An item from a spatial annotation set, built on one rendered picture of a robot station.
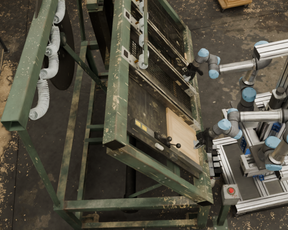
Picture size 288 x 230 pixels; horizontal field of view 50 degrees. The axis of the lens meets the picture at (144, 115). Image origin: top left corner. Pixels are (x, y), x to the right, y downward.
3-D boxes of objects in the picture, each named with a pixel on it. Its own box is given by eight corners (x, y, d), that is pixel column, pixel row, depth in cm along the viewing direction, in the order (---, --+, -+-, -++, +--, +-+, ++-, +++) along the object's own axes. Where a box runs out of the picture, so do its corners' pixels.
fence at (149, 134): (198, 173, 269) (202, 172, 267) (130, 126, 206) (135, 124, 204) (198, 168, 272) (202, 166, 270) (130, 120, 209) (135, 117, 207)
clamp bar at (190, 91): (190, 98, 316) (211, 89, 304) (113, 23, 238) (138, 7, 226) (189, 91, 321) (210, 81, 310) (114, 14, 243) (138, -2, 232)
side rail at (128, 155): (195, 202, 257) (207, 200, 252) (106, 153, 185) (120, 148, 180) (194, 196, 261) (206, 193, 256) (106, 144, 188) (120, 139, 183)
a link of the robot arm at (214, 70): (274, 71, 235) (210, 81, 249) (272, 61, 242) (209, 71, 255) (274, 61, 226) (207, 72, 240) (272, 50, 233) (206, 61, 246)
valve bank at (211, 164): (223, 185, 292) (226, 175, 273) (208, 186, 293) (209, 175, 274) (216, 139, 321) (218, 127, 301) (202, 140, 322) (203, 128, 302)
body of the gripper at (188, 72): (183, 70, 267) (189, 60, 258) (191, 71, 270) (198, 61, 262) (185, 76, 263) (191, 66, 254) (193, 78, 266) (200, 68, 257)
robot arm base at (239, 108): (250, 100, 288) (252, 93, 280) (256, 112, 279) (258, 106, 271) (234, 103, 288) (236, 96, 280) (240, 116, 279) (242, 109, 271)
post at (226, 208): (223, 225, 326) (232, 201, 265) (217, 226, 326) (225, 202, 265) (222, 220, 329) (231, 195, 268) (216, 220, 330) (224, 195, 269)
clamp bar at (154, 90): (194, 133, 292) (217, 125, 280) (110, 62, 213) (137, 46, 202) (193, 124, 297) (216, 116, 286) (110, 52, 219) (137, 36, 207)
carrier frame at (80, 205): (205, 229, 326) (211, 202, 258) (77, 232, 337) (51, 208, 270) (187, 74, 451) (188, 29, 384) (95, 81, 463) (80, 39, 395)
